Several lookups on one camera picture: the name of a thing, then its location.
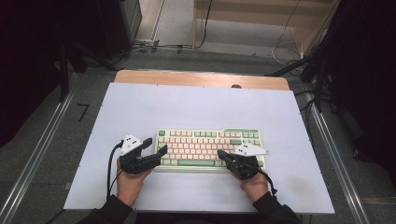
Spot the person's right hand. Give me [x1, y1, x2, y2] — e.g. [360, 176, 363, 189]
[232, 171, 269, 203]

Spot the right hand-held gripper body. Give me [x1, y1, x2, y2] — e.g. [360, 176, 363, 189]
[229, 143, 271, 181]

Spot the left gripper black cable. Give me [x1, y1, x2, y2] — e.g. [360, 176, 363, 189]
[106, 140, 124, 200]

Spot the light wooden shelf unit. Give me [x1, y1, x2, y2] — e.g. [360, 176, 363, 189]
[191, 0, 340, 57]

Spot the white table cover board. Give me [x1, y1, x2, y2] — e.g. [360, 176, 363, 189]
[64, 82, 335, 215]

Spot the white floor cable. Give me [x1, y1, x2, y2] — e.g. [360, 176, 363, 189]
[271, 0, 304, 68]

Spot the person's left hand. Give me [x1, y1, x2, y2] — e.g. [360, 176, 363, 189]
[116, 158, 153, 207]

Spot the green and pink keyboard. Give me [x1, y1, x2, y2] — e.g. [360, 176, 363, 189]
[152, 127, 267, 174]

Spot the black cabinet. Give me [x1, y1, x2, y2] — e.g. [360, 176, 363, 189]
[96, 0, 143, 60]

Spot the black metal stand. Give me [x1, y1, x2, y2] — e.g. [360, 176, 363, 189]
[58, 43, 71, 102]

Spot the black hanging cable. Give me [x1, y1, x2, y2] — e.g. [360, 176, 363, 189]
[198, 0, 214, 49]

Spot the bundle of floor cables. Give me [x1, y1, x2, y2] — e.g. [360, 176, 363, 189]
[115, 38, 194, 63]

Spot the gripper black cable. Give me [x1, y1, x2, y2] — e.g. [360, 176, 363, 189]
[256, 169, 278, 197]
[106, 140, 124, 200]

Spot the dark curtain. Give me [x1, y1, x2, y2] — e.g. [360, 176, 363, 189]
[0, 0, 106, 148]
[323, 0, 396, 188]

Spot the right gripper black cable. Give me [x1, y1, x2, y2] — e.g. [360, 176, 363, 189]
[256, 169, 278, 197]

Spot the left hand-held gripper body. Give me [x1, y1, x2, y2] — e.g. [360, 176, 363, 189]
[119, 133, 156, 175]

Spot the metal floor rail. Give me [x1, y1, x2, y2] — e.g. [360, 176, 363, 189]
[0, 90, 76, 224]
[306, 92, 372, 224]

